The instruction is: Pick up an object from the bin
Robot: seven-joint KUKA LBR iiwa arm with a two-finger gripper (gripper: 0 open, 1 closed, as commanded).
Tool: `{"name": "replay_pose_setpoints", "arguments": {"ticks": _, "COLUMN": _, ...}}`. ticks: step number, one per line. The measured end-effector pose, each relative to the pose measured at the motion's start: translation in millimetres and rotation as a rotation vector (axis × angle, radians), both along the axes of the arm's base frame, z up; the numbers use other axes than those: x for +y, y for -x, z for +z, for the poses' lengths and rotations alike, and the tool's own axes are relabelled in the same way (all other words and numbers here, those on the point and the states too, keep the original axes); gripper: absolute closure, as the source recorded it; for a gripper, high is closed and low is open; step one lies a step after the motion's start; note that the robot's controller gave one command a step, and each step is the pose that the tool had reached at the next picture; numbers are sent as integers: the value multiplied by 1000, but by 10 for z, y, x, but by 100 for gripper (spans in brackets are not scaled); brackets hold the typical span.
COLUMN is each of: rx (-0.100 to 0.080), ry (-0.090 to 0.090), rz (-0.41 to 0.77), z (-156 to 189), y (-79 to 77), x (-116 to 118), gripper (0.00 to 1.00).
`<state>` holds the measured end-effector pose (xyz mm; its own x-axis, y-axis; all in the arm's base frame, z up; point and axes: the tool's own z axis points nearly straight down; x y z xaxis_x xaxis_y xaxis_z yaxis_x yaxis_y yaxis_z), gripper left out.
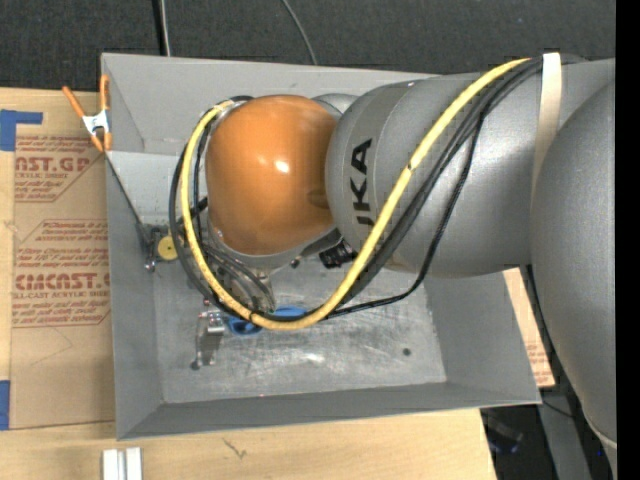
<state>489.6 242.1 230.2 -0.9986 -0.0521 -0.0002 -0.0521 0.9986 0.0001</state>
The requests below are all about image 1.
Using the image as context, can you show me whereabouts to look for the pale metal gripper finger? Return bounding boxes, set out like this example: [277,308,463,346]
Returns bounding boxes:
[209,312,227,367]
[190,309,213,371]

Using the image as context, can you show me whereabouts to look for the blue rounded object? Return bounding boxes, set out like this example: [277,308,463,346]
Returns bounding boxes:
[227,306,307,337]

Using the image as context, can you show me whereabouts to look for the yellow round disc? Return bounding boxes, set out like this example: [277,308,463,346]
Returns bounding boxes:
[156,235,179,262]

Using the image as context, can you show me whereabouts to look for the grey metal bin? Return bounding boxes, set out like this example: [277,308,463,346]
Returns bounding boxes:
[99,51,544,442]

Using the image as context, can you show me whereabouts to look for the brown cardboard board, red print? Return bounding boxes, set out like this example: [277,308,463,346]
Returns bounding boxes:
[0,86,557,432]

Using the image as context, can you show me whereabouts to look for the black cylinder on white bracket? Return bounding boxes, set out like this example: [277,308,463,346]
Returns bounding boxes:
[291,235,359,270]

